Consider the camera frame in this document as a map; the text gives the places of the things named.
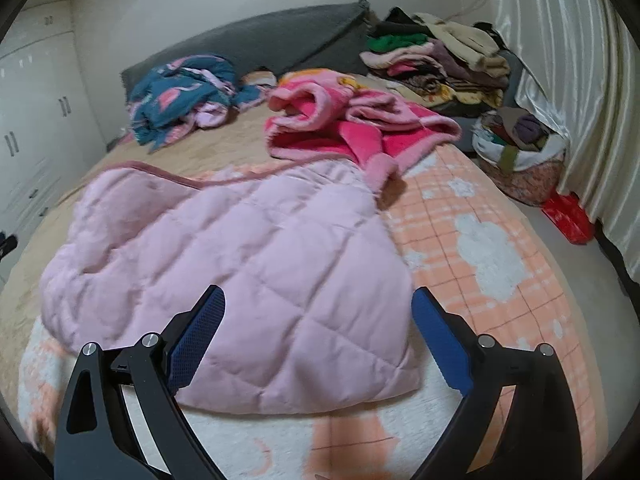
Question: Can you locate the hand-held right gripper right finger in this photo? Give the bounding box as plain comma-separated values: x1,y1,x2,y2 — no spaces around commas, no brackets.
411,286,583,480

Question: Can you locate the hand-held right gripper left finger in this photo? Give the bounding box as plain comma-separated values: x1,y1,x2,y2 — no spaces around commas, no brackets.
54,284,226,480

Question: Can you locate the pink quilted coat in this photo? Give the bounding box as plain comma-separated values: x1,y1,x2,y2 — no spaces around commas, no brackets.
39,160,423,415

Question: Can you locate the floral bag of clothes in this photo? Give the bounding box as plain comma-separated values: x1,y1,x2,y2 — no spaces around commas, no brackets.
472,106,568,206

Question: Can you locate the stack of folded clothes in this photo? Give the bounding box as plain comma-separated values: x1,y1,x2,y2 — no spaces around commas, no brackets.
360,6,512,111

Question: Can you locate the orange plaid blanket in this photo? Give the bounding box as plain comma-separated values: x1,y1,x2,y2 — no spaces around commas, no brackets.
17,145,601,480

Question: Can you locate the white wardrobe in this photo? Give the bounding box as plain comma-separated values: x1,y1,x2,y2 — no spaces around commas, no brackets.
0,0,108,281

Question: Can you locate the red box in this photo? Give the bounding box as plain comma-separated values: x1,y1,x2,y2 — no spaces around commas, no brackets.
541,192,596,246

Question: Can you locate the beige bed sheet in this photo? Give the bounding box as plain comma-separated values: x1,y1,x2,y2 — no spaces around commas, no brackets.
0,77,381,306

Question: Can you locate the teal printed cloth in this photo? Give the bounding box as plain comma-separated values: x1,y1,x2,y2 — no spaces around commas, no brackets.
127,54,268,153

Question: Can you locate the hot pink fleece garment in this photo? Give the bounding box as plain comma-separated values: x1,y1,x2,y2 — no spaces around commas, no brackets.
265,69,463,191

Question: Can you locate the cream satin curtain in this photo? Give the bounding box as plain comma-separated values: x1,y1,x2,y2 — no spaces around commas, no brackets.
482,0,640,281

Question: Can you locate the grey padded headboard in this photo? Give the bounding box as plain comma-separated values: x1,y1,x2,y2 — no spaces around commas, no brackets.
120,0,381,101

